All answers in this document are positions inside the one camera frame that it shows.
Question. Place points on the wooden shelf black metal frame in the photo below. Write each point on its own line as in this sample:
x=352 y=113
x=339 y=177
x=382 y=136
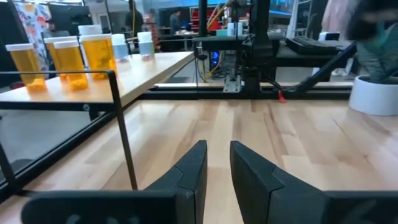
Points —
x=140 y=71

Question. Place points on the black aluminium rig frame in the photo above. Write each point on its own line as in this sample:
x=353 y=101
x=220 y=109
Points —
x=202 y=93

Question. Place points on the yellow slanted pole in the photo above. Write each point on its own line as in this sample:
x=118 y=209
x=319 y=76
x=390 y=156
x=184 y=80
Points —
x=217 y=14

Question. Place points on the black keyboard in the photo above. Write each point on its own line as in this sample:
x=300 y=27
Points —
x=311 y=46

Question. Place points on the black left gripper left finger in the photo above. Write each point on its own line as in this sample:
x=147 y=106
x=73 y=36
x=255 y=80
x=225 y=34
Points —
x=183 y=193

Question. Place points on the small orange pill bottle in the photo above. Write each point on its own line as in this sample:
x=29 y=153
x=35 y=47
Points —
x=26 y=67
x=71 y=67

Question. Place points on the green plant in white pot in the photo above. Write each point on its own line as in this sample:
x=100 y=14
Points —
x=373 y=96

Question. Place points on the white container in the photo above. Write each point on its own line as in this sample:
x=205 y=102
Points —
x=234 y=28

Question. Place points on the clear plastic bottle white cap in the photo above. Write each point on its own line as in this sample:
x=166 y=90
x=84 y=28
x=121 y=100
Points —
x=145 y=46
x=119 y=48

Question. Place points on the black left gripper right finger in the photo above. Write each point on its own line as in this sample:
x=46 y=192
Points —
x=264 y=199

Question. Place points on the small red clamp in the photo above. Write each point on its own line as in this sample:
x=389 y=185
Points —
x=282 y=97

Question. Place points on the computer tower blue light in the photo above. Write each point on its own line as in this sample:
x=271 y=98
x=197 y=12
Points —
x=214 y=57

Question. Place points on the floral patterned cloth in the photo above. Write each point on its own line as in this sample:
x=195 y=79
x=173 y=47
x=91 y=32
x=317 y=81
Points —
x=31 y=18

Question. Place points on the person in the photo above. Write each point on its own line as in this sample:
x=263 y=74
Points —
x=53 y=29
x=175 y=21
x=133 y=18
x=334 y=15

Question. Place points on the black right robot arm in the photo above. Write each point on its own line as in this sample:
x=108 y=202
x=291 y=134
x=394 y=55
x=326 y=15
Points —
x=259 y=56

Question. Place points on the red storage bin rack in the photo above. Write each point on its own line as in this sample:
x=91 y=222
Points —
x=205 y=20

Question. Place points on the black workbench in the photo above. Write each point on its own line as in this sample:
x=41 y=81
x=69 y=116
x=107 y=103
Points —
x=217 y=43

